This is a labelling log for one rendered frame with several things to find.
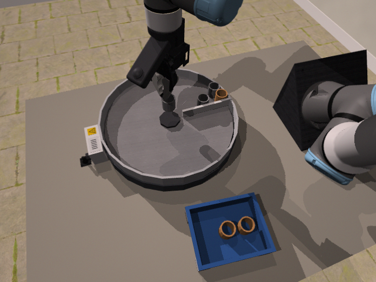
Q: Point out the dark grey cylinder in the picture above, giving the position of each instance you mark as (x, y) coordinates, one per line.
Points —
(213, 87)
(202, 99)
(170, 104)

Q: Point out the bronze cylindrical sleeve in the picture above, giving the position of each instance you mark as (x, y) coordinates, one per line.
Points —
(220, 94)
(250, 222)
(232, 227)

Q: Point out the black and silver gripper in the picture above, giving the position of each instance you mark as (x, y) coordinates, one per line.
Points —
(165, 74)

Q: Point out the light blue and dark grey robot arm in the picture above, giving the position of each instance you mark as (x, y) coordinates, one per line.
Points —
(346, 114)

